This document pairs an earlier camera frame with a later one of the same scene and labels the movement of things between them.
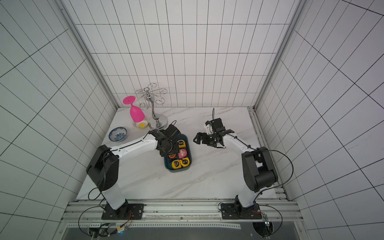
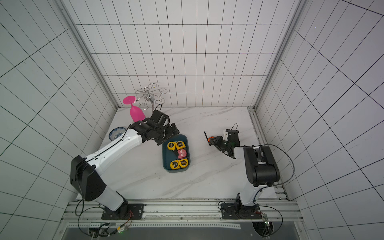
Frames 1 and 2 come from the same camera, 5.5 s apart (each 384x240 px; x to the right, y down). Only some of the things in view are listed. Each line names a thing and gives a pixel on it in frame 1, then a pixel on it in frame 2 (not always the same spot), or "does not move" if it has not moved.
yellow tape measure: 181,143 does not move
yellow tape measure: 185,162 does not move
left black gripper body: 170,148 -> 163,133
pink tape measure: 182,153 does not move
